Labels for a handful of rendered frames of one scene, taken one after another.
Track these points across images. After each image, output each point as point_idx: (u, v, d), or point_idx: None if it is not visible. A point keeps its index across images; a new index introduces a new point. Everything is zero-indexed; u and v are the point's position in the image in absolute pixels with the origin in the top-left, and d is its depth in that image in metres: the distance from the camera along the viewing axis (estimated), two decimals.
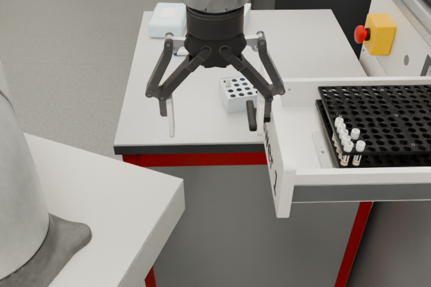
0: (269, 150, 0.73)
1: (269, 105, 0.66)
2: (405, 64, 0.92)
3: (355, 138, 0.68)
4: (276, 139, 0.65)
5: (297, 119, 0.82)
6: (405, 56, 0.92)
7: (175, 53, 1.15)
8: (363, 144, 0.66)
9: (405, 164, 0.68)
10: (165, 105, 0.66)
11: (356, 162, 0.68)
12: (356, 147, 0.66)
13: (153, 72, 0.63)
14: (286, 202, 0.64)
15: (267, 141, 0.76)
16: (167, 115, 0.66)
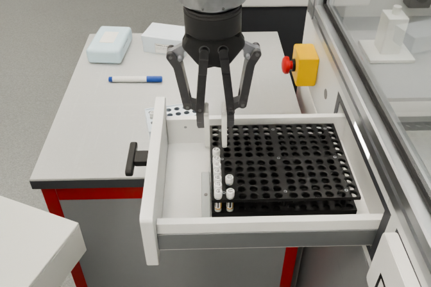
0: None
1: (231, 118, 0.68)
2: (324, 97, 0.92)
3: (229, 184, 0.68)
4: (144, 187, 0.65)
5: (193, 157, 0.82)
6: (324, 89, 0.91)
7: (110, 80, 1.14)
8: (231, 191, 0.65)
9: (279, 210, 0.68)
10: (202, 116, 0.67)
11: (228, 208, 0.67)
12: (226, 194, 0.66)
13: (179, 86, 0.65)
14: (151, 252, 0.64)
15: None
16: (204, 127, 0.68)
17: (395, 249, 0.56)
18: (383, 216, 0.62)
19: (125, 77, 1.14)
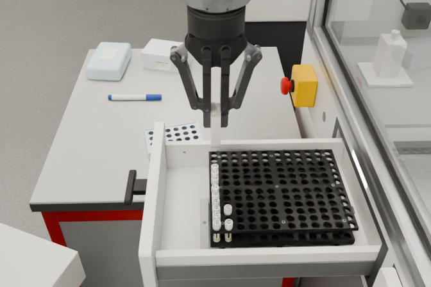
0: None
1: (225, 118, 0.68)
2: (323, 120, 0.92)
3: (228, 214, 0.68)
4: (143, 218, 0.65)
5: (192, 182, 0.82)
6: (323, 112, 0.92)
7: (109, 98, 1.15)
8: (230, 223, 0.66)
9: (277, 240, 0.68)
10: (209, 116, 0.67)
11: (227, 239, 0.68)
12: (224, 225, 0.66)
13: (185, 86, 0.65)
14: (150, 284, 0.64)
15: None
16: (211, 127, 0.68)
17: (392, 286, 0.56)
18: (380, 249, 0.63)
19: (124, 95, 1.15)
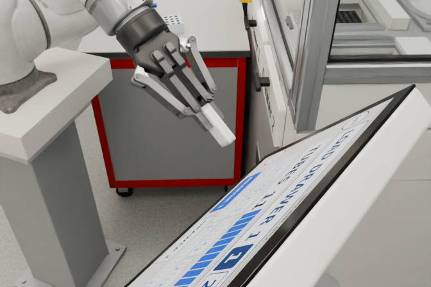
0: (256, 43, 1.33)
1: (216, 109, 0.69)
2: None
3: None
4: (259, 31, 1.25)
5: None
6: None
7: None
8: None
9: None
10: (204, 116, 0.68)
11: None
12: None
13: (165, 104, 0.67)
14: None
15: (255, 40, 1.35)
16: (212, 122, 0.68)
17: (267, 49, 1.15)
18: (267, 43, 1.22)
19: None
